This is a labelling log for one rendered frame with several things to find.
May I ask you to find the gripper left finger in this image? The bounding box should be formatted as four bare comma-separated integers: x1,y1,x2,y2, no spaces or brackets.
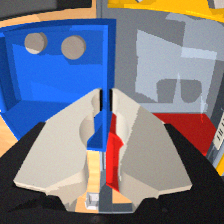
0,88,103,216

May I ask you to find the yellow flat bar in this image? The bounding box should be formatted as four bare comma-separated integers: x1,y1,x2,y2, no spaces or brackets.
215,154,224,176

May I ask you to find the yellow open bin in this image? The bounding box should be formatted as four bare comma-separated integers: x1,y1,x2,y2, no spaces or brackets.
108,0,224,23

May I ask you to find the grey round disc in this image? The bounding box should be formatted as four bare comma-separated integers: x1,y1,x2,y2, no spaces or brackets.
24,32,48,54
61,35,86,60

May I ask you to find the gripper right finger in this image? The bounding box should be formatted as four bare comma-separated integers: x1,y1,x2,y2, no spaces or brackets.
109,88,224,224

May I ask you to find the blue bin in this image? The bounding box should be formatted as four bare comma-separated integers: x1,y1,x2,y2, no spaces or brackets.
0,18,116,152

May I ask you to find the red open bin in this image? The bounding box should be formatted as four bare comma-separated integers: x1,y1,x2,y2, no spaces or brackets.
106,113,216,193

